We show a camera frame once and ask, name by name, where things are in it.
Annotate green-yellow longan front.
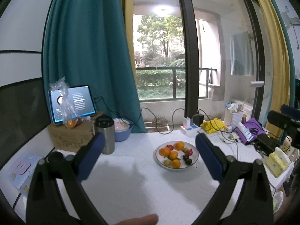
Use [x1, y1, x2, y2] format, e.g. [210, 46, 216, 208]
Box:
[163, 160, 172, 167]

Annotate person's finger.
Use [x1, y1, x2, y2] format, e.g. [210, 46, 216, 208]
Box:
[116, 214, 159, 225]

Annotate yellow tissue box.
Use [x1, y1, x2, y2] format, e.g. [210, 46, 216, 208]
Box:
[265, 147, 291, 178]

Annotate red tomato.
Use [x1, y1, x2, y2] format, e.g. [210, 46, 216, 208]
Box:
[185, 149, 193, 156]
[166, 145, 174, 150]

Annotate large orange mandarin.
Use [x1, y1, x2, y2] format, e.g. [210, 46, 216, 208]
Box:
[159, 147, 171, 157]

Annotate black cable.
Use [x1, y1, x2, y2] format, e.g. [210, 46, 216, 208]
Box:
[92, 95, 188, 135]

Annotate orange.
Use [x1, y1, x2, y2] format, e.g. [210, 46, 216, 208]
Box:
[173, 141, 185, 150]
[168, 151, 178, 160]
[171, 159, 181, 169]

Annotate black power adapter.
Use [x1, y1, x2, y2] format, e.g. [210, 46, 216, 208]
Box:
[192, 114, 204, 127]

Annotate white power strip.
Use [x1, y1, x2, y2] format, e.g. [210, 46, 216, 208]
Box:
[181, 117, 200, 138]

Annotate purple pouch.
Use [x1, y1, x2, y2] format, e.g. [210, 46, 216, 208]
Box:
[234, 118, 266, 145]

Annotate steel thermos cup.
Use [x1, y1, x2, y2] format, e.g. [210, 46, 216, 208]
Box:
[94, 114, 115, 155]

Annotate white woven basket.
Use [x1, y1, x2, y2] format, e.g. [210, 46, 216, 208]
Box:
[224, 103, 244, 128]

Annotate cardboard box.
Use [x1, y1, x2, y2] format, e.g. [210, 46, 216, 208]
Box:
[47, 111, 104, 152]

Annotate white desk lamp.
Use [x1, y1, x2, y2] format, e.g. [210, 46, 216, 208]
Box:
[239, 81, 265, 110]

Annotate white plate dark rim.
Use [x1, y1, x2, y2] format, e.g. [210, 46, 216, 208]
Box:
[154, 141, 199, 171]

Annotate plastic bag with fruit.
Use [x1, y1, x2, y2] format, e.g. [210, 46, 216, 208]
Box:
[48, 77, 82, 129]

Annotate yellow curtain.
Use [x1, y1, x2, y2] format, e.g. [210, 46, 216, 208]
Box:
[245, 0, 291, 132]

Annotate teal curtain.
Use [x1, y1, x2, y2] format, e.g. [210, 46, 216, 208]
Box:
[42, 0, 146, 133]

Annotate tablet screen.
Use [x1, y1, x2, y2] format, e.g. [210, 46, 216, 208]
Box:
[48, 85, 97, 125]

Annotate hanging light blue towel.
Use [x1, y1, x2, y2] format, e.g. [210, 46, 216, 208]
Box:
[230, 31, 254, 76]

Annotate pink blue card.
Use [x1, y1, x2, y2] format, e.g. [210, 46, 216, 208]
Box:
[8, 153, 42, 197]

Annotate dark cherry fruit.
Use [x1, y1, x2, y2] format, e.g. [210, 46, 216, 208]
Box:
[183, 154, 189, 161]

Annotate yellow cloth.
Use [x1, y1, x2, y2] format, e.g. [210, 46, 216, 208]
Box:
[200, 118, 227, 134]

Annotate blue plastic basin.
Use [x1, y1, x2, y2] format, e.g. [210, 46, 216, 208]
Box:
[113, 118, 134, 142]

